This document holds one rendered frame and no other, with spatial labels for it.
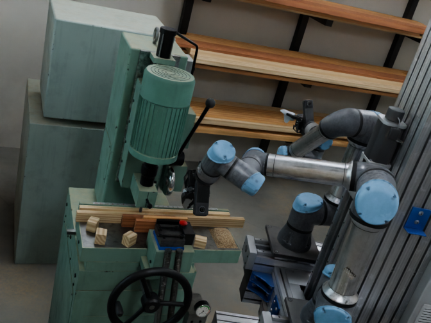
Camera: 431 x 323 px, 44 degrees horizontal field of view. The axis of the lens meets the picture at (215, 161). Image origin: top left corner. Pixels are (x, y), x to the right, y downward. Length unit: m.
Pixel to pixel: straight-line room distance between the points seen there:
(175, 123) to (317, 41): 3.10
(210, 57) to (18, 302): 2.07
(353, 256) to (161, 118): 0.75
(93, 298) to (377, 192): 1.08
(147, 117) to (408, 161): 0.89
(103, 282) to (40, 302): 1.06
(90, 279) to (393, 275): 1.11
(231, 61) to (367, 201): 2.57
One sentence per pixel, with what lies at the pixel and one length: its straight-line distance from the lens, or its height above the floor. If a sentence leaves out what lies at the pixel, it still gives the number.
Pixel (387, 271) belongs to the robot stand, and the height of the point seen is 1.00.
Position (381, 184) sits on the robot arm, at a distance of 1.56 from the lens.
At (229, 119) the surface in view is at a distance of 4.18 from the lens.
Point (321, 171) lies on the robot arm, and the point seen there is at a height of 1.38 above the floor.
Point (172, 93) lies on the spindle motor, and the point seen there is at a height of 1.47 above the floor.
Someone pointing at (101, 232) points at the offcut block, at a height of 0.94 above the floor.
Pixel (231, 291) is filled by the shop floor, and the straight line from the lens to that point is 3.36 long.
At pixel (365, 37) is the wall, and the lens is 5.03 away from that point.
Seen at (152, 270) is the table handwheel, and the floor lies 0.95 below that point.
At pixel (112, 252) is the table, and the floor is 0.88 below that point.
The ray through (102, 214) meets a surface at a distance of 2.02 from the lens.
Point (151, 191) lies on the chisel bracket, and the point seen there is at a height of 1.07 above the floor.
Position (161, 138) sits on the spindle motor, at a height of 1.30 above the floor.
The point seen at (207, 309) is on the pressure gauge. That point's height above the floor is 0.66.
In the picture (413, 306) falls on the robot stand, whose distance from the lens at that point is 2.23.
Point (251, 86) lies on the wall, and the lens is 4.65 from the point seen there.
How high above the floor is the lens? 2.02
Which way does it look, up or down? 24 degrees down
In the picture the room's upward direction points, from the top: 15 degrees clockwise
